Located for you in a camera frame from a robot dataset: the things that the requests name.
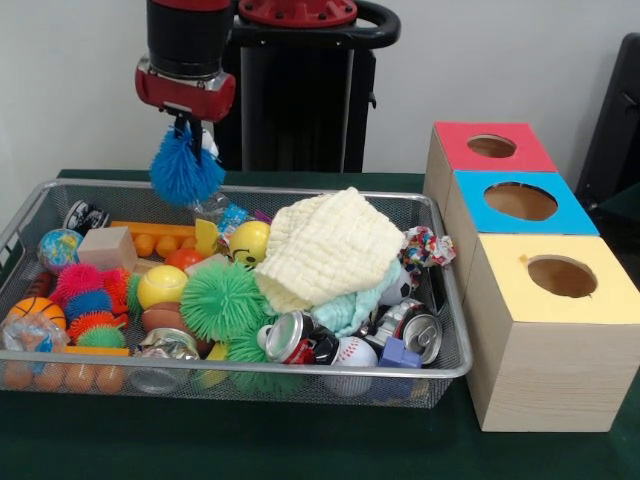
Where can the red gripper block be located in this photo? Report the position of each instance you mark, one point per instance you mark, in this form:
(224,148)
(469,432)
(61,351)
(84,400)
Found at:
(185,98)

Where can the blue spiky ball with eyes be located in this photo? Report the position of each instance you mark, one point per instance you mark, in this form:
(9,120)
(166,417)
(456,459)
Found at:
(185,170)

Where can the yellow smiley ball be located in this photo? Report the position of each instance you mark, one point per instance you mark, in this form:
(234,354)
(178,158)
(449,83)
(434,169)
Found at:
(250,242)

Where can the green spiky ball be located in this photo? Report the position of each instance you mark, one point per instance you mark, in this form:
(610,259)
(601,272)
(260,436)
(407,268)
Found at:
(225,300)

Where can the cream knitted cloth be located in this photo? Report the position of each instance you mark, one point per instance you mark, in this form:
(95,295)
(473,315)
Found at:
(330,250)

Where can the mint green knitted cloth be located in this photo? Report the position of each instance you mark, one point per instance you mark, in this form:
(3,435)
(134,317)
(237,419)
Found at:
(350,308)

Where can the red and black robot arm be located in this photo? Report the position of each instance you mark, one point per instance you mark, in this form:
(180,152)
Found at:
(190,35)

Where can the shallow clear mesh bin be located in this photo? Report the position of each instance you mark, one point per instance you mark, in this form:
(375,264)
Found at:
(445,330)

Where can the wooden box with three holes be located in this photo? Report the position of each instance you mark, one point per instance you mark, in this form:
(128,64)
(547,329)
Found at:
(540,350)

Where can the pale wooden cube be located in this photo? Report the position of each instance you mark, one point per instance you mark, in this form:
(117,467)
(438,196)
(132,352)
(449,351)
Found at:
(108,248)

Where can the plain yellow ball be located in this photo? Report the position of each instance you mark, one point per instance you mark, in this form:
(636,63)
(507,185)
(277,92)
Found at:
(162,287)

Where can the small globe ball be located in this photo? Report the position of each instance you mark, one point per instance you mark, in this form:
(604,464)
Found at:
(60,250)

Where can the red crushed can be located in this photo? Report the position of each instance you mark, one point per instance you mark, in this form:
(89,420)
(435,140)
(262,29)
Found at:
(295,340)

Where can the white toy baseball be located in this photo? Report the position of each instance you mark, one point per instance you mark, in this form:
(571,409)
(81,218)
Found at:
(355,352)

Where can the silver crushed can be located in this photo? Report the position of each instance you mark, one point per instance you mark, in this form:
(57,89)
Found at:
(422,335)

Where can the dark green table cloth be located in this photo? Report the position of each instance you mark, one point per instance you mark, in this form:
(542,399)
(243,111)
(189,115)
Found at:
(300,440)

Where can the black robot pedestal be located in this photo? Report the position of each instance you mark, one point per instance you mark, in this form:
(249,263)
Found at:
(300,100)

